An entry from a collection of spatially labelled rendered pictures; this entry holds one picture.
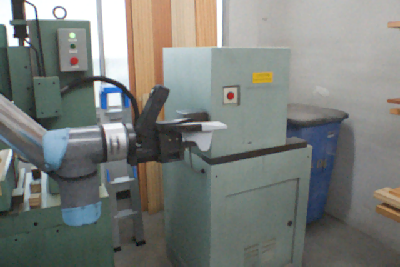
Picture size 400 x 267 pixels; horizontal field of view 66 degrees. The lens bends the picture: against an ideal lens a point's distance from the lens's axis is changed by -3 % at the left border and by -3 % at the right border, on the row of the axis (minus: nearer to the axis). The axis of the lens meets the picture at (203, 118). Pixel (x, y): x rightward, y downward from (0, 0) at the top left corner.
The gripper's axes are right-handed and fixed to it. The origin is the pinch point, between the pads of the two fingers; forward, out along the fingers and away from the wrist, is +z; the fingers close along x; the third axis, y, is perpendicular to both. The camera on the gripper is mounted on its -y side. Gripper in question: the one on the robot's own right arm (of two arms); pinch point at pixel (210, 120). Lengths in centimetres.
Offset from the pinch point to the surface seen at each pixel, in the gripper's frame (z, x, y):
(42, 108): -35, -67, -4
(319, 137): 140, -98, 32
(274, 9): 175, -185, -81
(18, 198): -48, -74, 30
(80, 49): -20, -66, -26
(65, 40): -25, -66, -29
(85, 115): -19, -76, 1
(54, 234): -37, -71, 47
